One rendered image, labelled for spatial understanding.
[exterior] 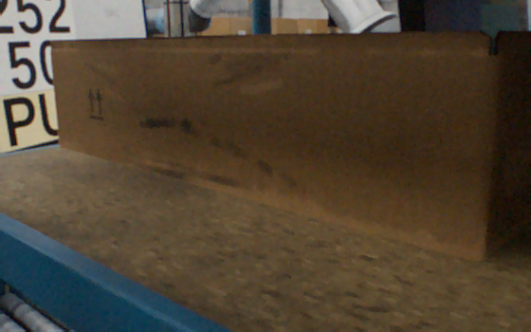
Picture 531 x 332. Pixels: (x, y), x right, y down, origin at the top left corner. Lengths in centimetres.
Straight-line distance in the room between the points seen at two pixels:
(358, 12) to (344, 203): 106
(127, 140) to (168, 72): 8
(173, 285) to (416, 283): 10
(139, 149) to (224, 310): 23
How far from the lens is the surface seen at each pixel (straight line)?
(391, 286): 22
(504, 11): 43
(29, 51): 100
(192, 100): 35
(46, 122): 102
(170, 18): 117
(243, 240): 26
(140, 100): 40
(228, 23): 843
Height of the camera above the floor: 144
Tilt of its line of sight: 13 degrees down
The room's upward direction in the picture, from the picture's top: 1 degrees counter-clockwise
